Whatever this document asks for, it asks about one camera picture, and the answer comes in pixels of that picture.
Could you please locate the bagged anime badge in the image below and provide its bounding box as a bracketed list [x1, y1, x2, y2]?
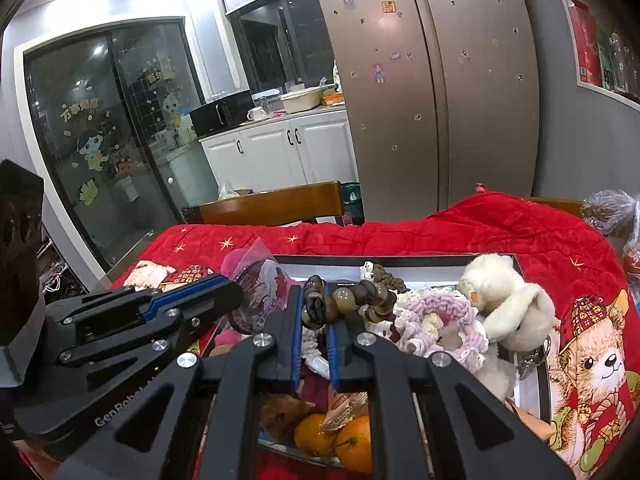
[231, 238, 295, 335]

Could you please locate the white knitted scrunchie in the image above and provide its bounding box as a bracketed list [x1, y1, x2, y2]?
[300, 327, 331, 380]

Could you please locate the brown wooden bead bracelet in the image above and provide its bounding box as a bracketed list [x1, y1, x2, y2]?
[301, 274, 398, 332]

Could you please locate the lower orange mandarin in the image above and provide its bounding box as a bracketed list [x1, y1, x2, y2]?
[294, 413, 337, 457]

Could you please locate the orange mandarin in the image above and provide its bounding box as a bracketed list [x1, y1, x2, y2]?
[334, 415, 372, 474]
[294, 413, 337, 457]

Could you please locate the upper orange mandarin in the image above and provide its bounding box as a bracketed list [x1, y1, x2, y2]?
[334, 415, 372, 474]

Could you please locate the black rectangular tray box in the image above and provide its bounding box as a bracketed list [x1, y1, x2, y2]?
[257, 254, 551, 470]

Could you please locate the white plush bear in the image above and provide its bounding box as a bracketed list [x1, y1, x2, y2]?
[458, 254, 554, 401]

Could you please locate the pink cream knitted scrunchie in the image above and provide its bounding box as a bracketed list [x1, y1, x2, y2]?
[393, 287, 489, 373]

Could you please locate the red teddy bear blanket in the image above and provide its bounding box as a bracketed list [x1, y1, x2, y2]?
[120, 192, 639, 479]

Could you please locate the glass sliding door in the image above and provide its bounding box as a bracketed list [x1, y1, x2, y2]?
[22, 20, 218, 271]

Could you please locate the wooden chair back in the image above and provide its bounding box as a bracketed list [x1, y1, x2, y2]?
[182, 181, 345, 226]

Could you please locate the black microwave oven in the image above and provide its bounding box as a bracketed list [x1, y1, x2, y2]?
[190, 90, 254, 138]

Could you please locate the white kitchen cabinet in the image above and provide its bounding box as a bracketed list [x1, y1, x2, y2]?
[201, 105, 358, 193]

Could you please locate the clear plastic bag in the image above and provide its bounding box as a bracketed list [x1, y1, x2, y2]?
[580, 190, 639, 258]

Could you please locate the cream plastic basin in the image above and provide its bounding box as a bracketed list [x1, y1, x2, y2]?
[280, 87, 322, 114]

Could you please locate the silver double door refrigerator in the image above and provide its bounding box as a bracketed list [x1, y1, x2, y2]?
[319, 0, 539, 222]

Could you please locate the white wall shelf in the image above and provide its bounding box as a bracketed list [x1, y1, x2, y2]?
[563, 0, 639, 110]

